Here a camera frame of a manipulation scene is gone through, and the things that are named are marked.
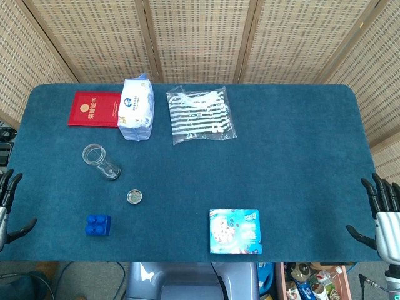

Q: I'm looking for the red certificate book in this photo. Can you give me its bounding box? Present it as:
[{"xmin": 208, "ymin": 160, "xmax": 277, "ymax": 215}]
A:
[{"xmin": 67, "ymin": 91, "xmax": 123, "ymax": 128}]

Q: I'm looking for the black plug with cable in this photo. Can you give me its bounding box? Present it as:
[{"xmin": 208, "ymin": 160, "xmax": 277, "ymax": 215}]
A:
[{"xmin": 358, "ymin": 274, "xmax": 391, "ymax": 291}]

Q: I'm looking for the grey floor cable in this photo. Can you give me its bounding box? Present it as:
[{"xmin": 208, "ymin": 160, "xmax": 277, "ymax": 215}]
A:
[{"xmin": 56, "ymin": 261, "xmax": 126, "ymax": 300}]

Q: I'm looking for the pink bin with clutter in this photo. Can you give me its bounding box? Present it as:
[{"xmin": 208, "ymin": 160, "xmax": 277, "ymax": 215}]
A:
[{"xmin": 274, "ymin": 262, "xmax": 353, "ymax": 300}]

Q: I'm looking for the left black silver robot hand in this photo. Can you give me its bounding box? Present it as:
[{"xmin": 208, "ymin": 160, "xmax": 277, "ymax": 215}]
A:
[{"xmin": 0, "ymin": 168, "xmax": 38, "ymax": 253}]

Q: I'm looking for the blue building block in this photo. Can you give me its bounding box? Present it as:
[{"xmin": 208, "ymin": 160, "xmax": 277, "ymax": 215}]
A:
[{"xmin": 84, "ymin": 214, "xmax": 112, "ymax": 237}]

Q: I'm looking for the dark electronics pile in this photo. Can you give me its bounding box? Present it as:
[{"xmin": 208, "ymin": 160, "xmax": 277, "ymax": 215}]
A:
[{"xmin": 0, "ymin": 120, "xmax": 16, "ymax": 166}]

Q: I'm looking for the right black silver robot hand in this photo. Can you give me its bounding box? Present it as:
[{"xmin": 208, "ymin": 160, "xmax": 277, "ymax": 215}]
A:
[{"xmin": 346, "ymin": 172, "xmax": 400, "ymax": 266}]

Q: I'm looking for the blue table mat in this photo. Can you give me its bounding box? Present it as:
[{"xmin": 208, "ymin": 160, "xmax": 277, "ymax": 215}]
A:
[{"xmin": 0, "ymin": 82, "xmax": 388, "ymax": 263}]

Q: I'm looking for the woven folding screen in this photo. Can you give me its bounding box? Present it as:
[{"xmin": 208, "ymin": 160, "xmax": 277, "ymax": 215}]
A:
[{"xmin": 0, "ymin": 0, "xmax": 400, "ymax": 185}]

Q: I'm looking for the striped shirt in plastic bag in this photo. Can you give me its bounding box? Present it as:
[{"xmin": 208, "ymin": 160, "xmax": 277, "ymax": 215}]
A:
[{"xmin": 166, "ymin": 85, "xmax": 238, "ymax": 146}]

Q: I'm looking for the blue cookie box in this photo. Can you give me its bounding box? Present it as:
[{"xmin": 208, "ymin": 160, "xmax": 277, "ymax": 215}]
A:
[{"xmin": 209, "ymin": 208, "xmax": 263, "ymax": 256}]

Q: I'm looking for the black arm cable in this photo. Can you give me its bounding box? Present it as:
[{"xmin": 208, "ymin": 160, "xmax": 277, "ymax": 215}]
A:
[{"xmin": 0, "ymin": 272, "xmax": 53, "ymax": 300}]

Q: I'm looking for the clear glass cup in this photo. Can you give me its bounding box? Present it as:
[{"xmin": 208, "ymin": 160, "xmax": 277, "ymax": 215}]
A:
[{"xmin": 82, "ymin": 143, "xmax": 122, "ymax": 181}]

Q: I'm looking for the white tissue pack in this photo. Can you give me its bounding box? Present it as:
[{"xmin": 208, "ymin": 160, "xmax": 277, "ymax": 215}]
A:
[{"xmin": 117, "ymin": 72, "xmax": 155, "ymax": 142}]

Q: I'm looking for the grey-blue robot torso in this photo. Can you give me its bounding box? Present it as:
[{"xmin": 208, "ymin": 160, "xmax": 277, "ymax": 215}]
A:
[{"xmin": 124, "ymin": 262, "xmax": 260, "ymax": 300}]

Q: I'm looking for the blue plastic container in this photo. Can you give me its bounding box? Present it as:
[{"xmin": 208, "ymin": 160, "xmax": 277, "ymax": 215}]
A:
[{"xmin": 256, "ymin": 262, "xmax": 276, "ymax": 296}]

